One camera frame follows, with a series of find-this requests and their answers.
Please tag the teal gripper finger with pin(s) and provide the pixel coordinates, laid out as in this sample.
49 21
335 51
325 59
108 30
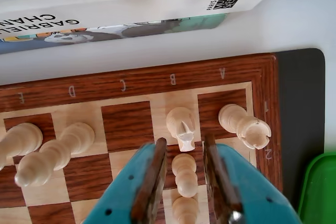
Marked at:
120 197
254 197

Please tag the light wooden chess knight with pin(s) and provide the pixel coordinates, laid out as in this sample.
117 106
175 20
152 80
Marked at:
178 121

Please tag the light wooden chess bishop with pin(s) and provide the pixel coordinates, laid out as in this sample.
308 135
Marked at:
183 208

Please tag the light wooden chess pawn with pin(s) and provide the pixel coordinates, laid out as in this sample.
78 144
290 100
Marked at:
185 179

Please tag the light wooden chess rook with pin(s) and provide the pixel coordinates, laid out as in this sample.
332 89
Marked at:
252 129

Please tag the light wooden chess king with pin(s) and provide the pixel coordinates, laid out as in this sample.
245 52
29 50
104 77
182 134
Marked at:
21 137

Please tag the green plastic tray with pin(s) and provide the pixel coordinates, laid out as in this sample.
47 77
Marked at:
320 195

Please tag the wooden chessboard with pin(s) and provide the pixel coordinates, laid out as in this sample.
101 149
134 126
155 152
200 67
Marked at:
126 127

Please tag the black mat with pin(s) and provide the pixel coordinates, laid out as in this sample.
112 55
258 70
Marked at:
302 103

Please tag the white Gabrielle Chanel book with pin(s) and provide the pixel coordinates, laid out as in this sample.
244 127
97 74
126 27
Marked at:
131 11

